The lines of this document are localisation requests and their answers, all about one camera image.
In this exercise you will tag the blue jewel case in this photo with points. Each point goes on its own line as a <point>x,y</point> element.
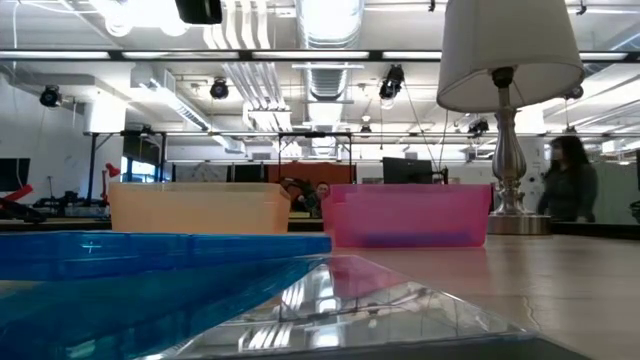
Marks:
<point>415,240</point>
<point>150,255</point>

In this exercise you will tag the clear jewel case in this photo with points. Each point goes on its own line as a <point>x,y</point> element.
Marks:
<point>375,320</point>

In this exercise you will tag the person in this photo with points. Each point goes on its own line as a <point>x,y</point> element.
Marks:
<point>312,200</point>
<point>570,190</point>

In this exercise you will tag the black panel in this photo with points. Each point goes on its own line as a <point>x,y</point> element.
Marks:
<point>250,174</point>

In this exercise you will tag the translucent pink plastic bin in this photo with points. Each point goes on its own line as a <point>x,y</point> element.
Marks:
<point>400,210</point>

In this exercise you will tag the black computer monitor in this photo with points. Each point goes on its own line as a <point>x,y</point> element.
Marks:
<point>15,175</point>
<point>407,171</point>

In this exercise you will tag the grey marbled panel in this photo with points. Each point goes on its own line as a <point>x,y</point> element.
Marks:
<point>200,173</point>

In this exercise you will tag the translucent orange plastic bin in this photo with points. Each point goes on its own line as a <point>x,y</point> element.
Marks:
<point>200,210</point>

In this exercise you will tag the red desk lamp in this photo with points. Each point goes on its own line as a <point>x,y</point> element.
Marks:
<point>112,171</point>

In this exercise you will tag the white shade silver table lamp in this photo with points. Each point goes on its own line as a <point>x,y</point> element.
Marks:
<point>500,40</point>

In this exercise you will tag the black desk equipment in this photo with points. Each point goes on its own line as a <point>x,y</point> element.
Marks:
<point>65,200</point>

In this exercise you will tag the red angled bar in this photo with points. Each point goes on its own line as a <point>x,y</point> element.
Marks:
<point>20,192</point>

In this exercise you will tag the black angled object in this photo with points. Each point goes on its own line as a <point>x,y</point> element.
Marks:
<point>20,212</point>

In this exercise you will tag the black rounded object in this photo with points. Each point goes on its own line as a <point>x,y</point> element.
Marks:
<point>636,212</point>

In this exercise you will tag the orange partition wall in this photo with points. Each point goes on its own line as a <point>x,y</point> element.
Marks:
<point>300,172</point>

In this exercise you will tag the black ceiling spot camera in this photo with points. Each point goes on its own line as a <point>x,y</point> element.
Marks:
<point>219,90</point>
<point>479,127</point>
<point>50,96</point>
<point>390,87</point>
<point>575,92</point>

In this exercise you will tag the silver ventilation duct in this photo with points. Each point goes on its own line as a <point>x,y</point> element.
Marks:
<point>330,22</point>

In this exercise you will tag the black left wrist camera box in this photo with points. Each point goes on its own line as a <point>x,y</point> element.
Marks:
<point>200,11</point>

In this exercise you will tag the black horizontal rail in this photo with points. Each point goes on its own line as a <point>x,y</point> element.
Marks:
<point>50,225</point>
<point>600,230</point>

